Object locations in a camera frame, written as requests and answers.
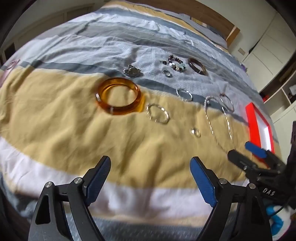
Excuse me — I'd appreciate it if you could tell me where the dark brown bangle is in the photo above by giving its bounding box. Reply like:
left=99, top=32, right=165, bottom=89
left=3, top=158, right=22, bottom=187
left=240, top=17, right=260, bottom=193
left=188, top=58, right=207, bottom=76

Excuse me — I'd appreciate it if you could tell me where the striped duvet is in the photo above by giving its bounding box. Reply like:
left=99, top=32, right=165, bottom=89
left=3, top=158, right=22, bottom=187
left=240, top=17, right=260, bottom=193
left=0, top=0, right=285, bottom=241

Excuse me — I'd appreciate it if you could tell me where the silver link bracelet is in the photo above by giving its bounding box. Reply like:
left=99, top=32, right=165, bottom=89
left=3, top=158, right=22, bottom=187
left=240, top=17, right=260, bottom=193
left=146, top=103, right=170, bottom=125

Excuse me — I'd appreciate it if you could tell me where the wooden headboard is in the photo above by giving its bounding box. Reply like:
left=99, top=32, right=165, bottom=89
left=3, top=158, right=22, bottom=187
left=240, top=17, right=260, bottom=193
left=192, top=0, right=241, bottom=48

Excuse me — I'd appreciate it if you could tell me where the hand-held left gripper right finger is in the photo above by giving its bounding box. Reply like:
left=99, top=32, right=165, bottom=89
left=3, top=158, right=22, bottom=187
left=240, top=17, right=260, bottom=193
left=190, top=156, right=271, bottom=241

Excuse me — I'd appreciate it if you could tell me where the blue white striped fabric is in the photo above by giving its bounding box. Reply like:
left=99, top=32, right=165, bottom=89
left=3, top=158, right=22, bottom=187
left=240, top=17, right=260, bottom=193
left=266, top=205, right=292, bottom=241

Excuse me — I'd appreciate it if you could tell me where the black cable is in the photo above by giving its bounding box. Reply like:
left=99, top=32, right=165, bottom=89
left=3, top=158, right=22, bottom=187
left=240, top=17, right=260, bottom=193
left=268, top=200, right=290, bottom=217

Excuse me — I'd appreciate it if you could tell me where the grey pillow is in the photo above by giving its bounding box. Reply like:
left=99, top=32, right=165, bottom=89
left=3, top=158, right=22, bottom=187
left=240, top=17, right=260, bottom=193
left=203, top=23, right=228, bottom=49

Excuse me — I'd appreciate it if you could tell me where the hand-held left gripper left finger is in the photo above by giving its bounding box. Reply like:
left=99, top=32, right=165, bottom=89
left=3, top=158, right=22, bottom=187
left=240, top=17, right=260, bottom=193
left=28, top=155, right=111, bottom=241

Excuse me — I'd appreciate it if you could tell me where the thin silver hoop bangle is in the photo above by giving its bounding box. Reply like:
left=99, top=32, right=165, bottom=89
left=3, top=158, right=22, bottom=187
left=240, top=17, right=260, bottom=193
left=219, top=93, right=235, bottom=113

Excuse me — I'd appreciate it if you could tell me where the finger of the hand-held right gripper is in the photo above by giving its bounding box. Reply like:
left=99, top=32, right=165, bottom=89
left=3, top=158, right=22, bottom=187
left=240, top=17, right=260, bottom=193
left=245, top=141, right=286, bottom=171
left=228, top=150, right=278, bottom=176

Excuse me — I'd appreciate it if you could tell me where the twisted silver bracelet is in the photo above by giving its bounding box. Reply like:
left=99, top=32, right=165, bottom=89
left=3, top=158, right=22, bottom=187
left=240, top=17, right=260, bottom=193
left=176, top=89, right=193, bottom=102

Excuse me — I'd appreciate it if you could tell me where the beaded bracelet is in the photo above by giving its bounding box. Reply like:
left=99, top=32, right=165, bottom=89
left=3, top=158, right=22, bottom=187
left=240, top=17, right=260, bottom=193
left=161, top=55, right=186, bottom=72

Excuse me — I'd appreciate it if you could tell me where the red jewelry box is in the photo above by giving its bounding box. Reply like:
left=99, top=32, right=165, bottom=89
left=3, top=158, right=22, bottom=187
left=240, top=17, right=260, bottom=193
left=245, top=102, right=275, bottom=168

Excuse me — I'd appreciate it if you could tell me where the silver chain necklace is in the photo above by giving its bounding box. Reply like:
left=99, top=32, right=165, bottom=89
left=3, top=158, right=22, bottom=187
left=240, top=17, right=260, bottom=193
left=203, top=96, right=235, bottom=153

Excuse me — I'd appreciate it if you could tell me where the white wardrobe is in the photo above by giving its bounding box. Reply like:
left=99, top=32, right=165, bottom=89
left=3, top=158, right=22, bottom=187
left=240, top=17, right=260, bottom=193
left=240, top=7, right=296, bottom=130

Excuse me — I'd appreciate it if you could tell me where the amber translucent bangle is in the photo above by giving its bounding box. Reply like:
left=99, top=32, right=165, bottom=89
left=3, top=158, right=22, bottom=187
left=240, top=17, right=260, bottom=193
left=95, top=77, right=146, bottom=115

